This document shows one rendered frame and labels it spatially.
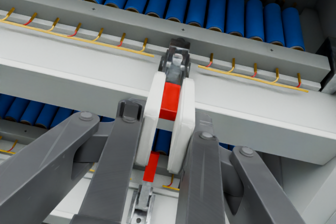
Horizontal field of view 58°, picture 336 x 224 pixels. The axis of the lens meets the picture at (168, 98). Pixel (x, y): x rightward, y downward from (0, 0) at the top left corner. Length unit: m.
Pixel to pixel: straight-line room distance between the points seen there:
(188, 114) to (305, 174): 0.23
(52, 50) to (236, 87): 0.17
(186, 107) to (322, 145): 0.17
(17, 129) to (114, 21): 0.21
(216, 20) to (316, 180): 0.18
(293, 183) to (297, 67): 0.14
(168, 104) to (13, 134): 0.27
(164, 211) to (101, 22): 0.24
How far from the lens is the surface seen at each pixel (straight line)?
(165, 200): 0.40
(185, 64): 0.25
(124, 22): 0.28
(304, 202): 0.35
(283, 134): 0.28
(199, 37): 0.28
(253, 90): 0.28
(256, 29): 0.32
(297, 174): 0.37
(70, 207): 0.40
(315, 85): 0.31
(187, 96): 0.17
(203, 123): 0.16
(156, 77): 0.19
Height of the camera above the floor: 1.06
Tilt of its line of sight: 33 degrees down
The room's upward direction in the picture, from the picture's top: 13 degrees clockwise
